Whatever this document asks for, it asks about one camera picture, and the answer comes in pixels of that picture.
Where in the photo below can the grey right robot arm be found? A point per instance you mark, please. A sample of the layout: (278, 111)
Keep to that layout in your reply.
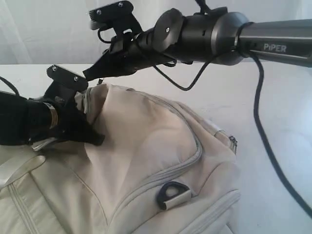
(219, 37)

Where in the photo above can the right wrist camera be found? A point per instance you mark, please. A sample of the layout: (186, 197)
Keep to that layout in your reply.
(118, 15)

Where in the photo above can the metal side zipper pull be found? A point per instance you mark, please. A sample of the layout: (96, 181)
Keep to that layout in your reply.
(233, 144)

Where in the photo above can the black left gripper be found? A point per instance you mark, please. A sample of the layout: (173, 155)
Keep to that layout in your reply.
(66, 122)

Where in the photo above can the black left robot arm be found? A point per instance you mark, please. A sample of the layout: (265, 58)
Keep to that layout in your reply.
(26, 121)

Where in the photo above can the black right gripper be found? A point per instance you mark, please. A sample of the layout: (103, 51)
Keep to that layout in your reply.
(124, 58)

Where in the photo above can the beige fabric duffel bag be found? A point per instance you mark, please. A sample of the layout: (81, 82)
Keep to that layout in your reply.
(162, 169)

